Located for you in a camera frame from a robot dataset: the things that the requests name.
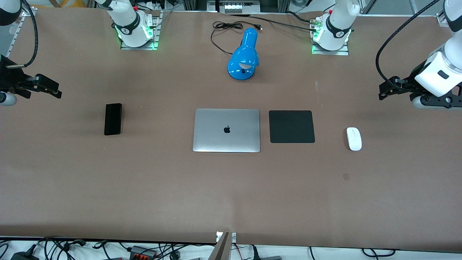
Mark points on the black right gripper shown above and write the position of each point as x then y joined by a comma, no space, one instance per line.
8,75

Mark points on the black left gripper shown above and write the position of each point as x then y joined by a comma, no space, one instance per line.
410,79

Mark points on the white computer mouse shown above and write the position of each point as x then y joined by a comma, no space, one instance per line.
354,139

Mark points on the black smartphone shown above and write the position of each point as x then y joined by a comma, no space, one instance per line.
113,119

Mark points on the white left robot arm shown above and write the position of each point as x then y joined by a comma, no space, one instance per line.
341,21

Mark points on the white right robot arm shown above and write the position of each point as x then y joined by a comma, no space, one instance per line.
126,14

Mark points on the black mouse pad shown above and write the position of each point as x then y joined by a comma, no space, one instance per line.
291,126

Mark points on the blue desk lamp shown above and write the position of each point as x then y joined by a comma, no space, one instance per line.
245,54

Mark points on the black power adapter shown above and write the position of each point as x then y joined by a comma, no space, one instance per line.
23,255

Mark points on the white power strip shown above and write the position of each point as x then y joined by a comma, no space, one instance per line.
241,7

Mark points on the silver laptop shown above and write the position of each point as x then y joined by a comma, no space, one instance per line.
226,141

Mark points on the grey connector box orange levers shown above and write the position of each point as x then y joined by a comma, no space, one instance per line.
141,252

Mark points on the aluminium table edge rail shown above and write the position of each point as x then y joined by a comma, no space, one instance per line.
16,34
442,18

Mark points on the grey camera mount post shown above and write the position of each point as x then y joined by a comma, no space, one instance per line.
223,249

